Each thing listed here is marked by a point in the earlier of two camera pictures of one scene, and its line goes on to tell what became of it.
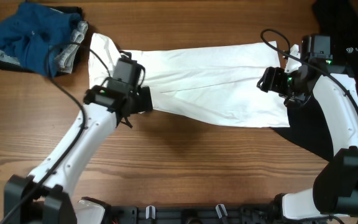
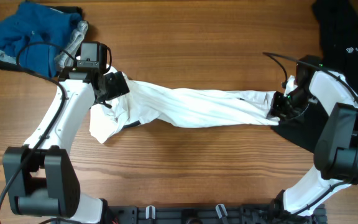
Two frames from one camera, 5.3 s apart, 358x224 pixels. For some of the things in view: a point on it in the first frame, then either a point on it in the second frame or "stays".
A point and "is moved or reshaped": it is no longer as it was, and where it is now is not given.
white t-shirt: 213,83 is moved or reshaped
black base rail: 256,214 stays
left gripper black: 143,98 -> 119,84
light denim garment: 66,60 stays
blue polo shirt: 28,35 stays
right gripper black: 268,79 -> 278,106
